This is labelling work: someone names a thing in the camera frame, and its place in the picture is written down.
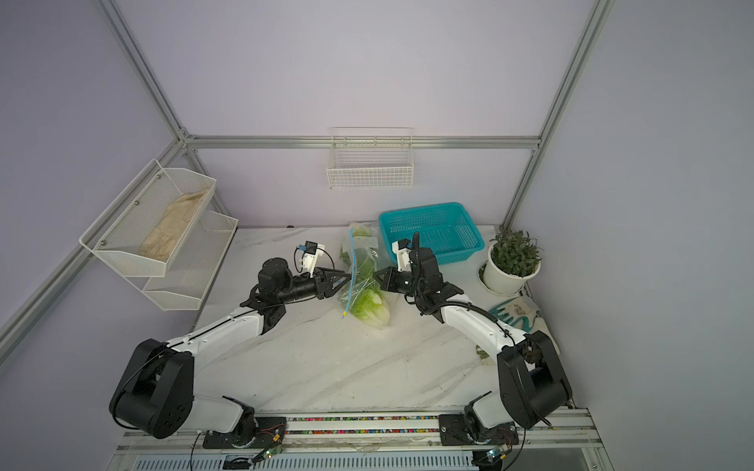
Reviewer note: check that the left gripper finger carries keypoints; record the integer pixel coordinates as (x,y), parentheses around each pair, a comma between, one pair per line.
(335,285)
(335,274)

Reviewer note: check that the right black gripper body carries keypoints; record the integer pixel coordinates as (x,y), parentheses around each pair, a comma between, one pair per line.
(405,283)

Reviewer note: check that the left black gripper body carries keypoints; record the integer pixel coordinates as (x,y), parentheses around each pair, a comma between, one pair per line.
(303,288)

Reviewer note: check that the chinese cabbage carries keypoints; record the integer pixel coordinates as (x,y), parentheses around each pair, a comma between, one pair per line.
(365,266)
(371,308)

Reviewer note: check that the clear zip-top bag blue seal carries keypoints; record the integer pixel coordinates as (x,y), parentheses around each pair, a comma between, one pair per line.
(346,297)

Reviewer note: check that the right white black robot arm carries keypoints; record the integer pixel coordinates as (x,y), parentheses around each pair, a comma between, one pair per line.
(532,382)

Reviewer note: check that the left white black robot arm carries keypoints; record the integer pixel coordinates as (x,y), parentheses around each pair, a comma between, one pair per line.
(156,392)

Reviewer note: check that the teal plastic basket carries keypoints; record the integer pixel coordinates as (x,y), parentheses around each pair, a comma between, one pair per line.
(446,228)

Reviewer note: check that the green beans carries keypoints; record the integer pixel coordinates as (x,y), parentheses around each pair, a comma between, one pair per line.
(482,353)

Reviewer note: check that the potted green plant white pot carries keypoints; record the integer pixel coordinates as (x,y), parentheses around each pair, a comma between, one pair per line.
(513,259)

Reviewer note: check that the beige cloth with green print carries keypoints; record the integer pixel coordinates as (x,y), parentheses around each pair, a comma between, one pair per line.
(522,313)

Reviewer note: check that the beige cloth in shelf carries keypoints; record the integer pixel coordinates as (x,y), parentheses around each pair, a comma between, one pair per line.
(164,238)

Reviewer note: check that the white two-tier mesh shelf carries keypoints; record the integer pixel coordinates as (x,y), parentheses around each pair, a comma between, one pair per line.
(183,282)

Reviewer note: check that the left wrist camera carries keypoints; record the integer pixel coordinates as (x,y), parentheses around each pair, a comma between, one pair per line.
(309,255)

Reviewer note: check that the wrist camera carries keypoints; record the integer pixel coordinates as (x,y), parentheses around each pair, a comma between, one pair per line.
(309,255)
(401,250)

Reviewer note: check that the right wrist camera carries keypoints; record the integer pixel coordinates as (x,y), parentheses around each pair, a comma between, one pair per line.
(401,250)

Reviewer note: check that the white wire wall basket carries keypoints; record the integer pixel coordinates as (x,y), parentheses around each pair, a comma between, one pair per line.
(365,158)

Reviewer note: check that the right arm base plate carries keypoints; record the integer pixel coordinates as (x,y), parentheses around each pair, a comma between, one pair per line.
(463,429)

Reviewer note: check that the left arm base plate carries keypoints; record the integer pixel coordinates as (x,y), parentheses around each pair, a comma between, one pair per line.
(252,433)

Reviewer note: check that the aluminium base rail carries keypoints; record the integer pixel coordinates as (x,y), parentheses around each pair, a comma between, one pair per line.
(415,440)

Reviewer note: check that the aluminium frame profile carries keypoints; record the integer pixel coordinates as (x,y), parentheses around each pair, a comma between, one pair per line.
(16,332)

